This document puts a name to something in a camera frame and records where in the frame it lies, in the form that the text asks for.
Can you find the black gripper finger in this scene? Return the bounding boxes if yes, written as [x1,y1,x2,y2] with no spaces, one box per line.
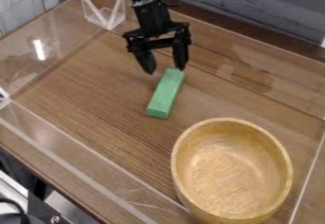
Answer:
[173,31,190,71]
[134,47,158,74]

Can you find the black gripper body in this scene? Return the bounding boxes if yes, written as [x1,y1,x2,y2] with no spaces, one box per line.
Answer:
[123,0,191,52]

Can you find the green rectangular block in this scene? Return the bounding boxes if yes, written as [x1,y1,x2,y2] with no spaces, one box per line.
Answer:
[146,68,185,119]

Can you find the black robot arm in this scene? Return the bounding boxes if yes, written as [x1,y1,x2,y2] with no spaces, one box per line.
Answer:
[123,0,191,74]

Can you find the brown wooden bowl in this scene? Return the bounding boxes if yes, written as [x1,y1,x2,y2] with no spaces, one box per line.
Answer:
[170,118,293,224]

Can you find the clear acrylic corner bracket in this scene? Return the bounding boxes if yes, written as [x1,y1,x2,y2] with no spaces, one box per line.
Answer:
[82,0,126,30]

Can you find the clear acrylic tray wall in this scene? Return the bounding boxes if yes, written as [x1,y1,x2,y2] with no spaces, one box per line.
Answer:
[0,0,325,224]

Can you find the black cable bottom left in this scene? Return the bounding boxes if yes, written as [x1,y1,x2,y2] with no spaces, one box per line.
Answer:
[0,196,28,224]

